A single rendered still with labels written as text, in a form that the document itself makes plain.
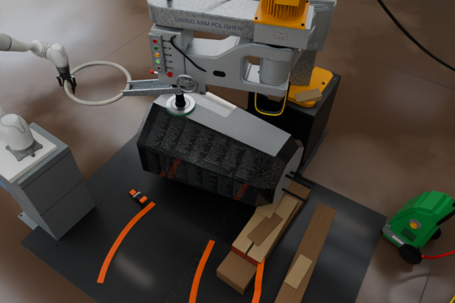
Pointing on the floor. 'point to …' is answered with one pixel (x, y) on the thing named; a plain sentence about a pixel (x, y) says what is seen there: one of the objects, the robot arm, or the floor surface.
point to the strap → (198, 266)
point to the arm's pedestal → (52, 191)
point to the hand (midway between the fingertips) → (70, 89)
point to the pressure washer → (418, 223)
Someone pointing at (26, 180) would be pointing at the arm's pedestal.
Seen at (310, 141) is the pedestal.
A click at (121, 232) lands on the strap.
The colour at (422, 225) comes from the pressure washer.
